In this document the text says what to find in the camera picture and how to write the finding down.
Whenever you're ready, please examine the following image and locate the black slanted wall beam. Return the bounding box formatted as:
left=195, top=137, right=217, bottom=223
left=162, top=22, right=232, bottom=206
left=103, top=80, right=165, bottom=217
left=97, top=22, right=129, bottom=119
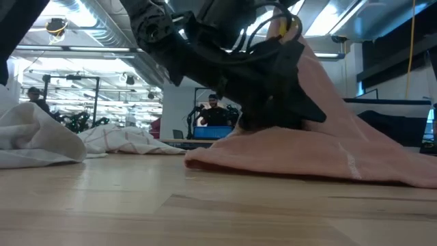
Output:
left=356, top=32, right=437, bottom=90

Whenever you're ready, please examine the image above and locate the blue plastic bin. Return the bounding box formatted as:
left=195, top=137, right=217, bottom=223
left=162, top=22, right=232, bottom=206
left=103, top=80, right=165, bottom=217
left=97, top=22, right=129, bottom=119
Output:
left=193, top=125, right=234, bottom=140

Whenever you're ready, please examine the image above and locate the black ceiling cable reel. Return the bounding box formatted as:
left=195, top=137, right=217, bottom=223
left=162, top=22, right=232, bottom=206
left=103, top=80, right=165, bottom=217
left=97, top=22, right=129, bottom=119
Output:
left=46, top=17, right=69, bottom=44

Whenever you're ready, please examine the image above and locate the pink towel with white lines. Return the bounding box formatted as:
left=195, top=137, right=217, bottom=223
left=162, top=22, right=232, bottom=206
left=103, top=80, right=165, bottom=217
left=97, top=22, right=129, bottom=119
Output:
left=184, top=15, right=437, bottom=189

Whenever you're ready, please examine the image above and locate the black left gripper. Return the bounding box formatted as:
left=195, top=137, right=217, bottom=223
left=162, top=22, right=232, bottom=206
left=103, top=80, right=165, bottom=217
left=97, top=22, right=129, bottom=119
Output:
left=184, top=32, right=327, bottom=131

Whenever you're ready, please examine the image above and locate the yellow cable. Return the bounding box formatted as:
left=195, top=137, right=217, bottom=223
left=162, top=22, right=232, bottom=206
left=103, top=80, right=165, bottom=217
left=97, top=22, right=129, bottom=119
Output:
left=404, top=0, right=417, bottom=100

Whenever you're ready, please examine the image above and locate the navy blue fabric bin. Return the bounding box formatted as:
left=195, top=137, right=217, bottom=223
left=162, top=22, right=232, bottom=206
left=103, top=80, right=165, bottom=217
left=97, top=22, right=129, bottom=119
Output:
left=343, top=98, right=433, bottom=148

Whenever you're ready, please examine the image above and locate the black left camera cable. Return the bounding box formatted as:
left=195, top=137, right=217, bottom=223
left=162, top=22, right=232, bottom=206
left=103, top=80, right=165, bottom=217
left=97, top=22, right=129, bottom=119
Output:
left=238, top=2, right=304, bottom=66

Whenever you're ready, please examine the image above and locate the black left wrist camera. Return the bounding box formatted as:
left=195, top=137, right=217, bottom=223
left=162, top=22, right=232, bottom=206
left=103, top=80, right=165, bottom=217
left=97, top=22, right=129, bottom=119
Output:
left=269, top=40, right=307, bottom=90

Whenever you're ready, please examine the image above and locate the white towel with beige stripes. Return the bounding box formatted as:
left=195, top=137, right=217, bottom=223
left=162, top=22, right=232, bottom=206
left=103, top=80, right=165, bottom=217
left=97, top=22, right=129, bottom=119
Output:
left=0, top=83, right=88, bottom=170

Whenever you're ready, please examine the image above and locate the white towel with red checks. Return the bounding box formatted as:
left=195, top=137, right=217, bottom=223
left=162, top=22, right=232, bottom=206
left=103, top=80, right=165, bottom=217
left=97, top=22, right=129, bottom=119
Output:
left=77, top=123, right=187, bottom=160

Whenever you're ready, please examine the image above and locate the person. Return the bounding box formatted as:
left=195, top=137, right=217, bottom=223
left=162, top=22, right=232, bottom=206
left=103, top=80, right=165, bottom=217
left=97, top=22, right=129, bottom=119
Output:
left=27, top=86, right=52, bottom=115
left=199, top=94, right=229, bottom=127

